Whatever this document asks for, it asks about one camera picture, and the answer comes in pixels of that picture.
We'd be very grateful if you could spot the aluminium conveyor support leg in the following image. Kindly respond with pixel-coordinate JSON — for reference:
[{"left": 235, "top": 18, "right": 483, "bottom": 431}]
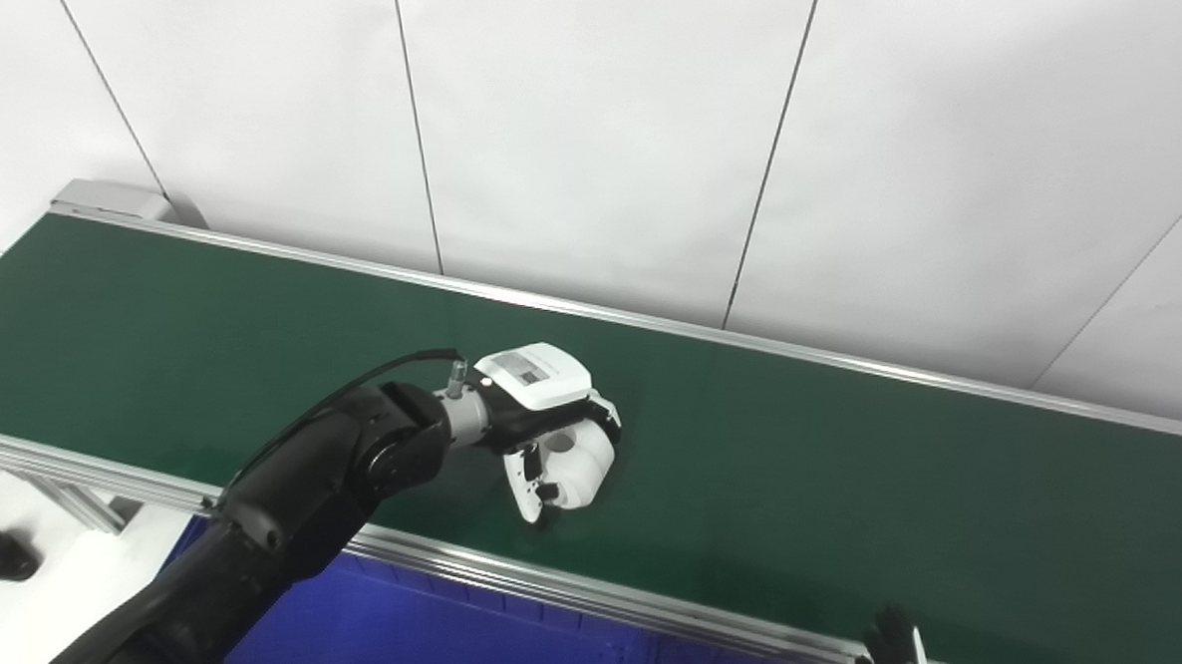
[{"left": 13, "top": 464, "right": 144, "bottom": 539}]

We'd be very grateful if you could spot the white round plastic part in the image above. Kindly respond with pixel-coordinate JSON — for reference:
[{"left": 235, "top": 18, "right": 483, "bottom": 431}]
[{"left": 530, "top": 419, "right": 621, "bottom": 516}]

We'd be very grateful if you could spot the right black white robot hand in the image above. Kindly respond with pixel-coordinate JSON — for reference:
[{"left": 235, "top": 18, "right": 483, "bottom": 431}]
[{"left": 851, "top": 601, "right": 932, "bottom": 664}]

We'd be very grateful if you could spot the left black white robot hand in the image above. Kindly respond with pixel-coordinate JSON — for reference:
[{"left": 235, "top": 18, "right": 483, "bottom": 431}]
[{"left": 466, "top": 338, "right": 627, "bottom": 528}]

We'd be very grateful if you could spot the green conveyor belt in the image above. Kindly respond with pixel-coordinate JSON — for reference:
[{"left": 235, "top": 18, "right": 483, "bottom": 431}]
[{"left": 0, "top": 131, "right": 1182, "bottom": 664}]

